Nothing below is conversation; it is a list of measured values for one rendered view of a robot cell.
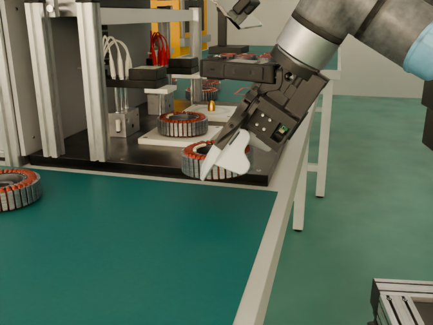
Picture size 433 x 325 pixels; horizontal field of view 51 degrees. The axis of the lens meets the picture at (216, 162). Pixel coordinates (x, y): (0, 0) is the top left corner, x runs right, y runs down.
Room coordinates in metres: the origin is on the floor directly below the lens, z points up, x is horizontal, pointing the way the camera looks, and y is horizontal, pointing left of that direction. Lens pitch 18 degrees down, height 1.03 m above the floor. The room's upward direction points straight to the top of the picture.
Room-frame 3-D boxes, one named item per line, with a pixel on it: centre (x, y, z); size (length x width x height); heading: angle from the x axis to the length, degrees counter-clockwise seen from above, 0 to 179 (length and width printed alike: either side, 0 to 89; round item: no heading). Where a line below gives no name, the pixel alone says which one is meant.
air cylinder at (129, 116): (1.00, 0.21, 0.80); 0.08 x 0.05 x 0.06; 165
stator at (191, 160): (0.66, 0.00, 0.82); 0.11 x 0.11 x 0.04
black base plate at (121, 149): (1.09, 0.06, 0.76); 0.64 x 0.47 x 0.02; 165
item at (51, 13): (1.13, 0.22, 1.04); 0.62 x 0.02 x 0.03; 165
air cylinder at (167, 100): (1.24, 0.15, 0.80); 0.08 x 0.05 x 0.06; 165
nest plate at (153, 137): (0.97, 0.07, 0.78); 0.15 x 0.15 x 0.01; 75
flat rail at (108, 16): (1.11, 0.14, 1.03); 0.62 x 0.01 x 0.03; 165
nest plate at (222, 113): (1.20, 0.01, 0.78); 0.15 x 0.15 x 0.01; 75
